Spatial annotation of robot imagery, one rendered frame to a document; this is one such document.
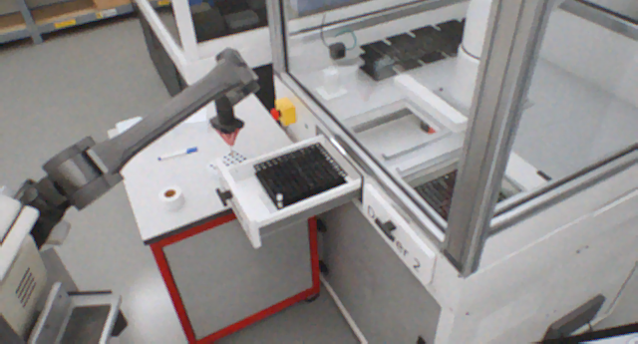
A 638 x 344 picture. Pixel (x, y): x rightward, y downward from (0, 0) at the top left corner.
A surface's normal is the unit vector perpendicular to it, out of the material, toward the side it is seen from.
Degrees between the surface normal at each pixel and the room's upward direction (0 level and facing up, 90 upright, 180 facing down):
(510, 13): 90
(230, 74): 50
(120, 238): 0
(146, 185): 0
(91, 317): 0
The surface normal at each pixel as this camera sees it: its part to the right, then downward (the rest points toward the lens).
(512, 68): -0.88, 0.32
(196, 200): -0.03, -0.77
